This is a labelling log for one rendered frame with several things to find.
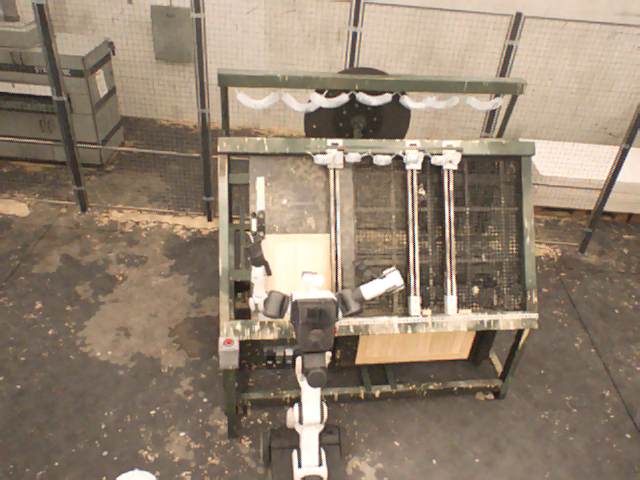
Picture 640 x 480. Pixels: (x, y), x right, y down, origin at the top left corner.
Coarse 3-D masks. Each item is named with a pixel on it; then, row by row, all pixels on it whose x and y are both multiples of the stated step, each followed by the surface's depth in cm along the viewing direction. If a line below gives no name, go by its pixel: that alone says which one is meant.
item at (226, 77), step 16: (224, 80) 360; (240, 80) 362; (256, 80) 363; (272, 80) 364; (288, 80) 366; (304, 80) 367; (320, 80) 369; (336, 80) 370; (352, 80) 372; (368, 80) 373; (384, 80) 375; (400, 80) 376; (416, 80) 378; (432, 80) 379; (448, 80) 381; (464, 80) 383; (480, 80) 385; (496, 80) 387; (512, 80) 390; (224, 96) 370; (512, 96) 399; (224, 112) 379; (224, 128) 389
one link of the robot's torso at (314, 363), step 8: (304, 352) 309; (312, 352) 309; (320, 352) 309; (304, 360) 305; (312, 360) 306; (320, 360) 306; (304, 368) 304; (312, 368) 302; (320, 368) 303; (304, 376) 304; (312, 376) 300; (320, 376) 300; (312, 384) 301; (320, 384) 301
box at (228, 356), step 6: (228, 336) 336; (234, 336) 337; (222, 342) 332; (222, 348) 328; (228, 348) 328; (234, 348) 329; (222, 354) 329; (228, 354) 330; (234, 354) 330; (222, 360) 332; (228, 360) 333; (234, 360) 333; (222, 366) 335; (228, 366) 336; (234, 366) 336
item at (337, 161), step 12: (336, 156) 358; (336, 168) 360; (336, 180) 362; (336, 192) 362; (336, 204) 361; (336, 216) 362; (336, 228) 361; (336, 240) 362; (336, 252) 362; (336, 264) 362; (336, 276) 362; (336, 288) 362
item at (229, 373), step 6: (228, 372) 343; (234, 372) 344; (228, 378) 346; (234, 378) 347; (228, 384) 350; (234, 384) 352; (228, 390) 353; (234, 390) 354; (228, 396) 357; (234, 396) 357; (228, 402) 360; (234, 402) 361; (228, 408) 364; (234, 408) 364; (228, 414) 367; (234, 414) 368; (228, 420) 371; (234, 420) 372; (228, 426) 375; (234, 426) 376; (228, 432) 379; (234, 432) 380
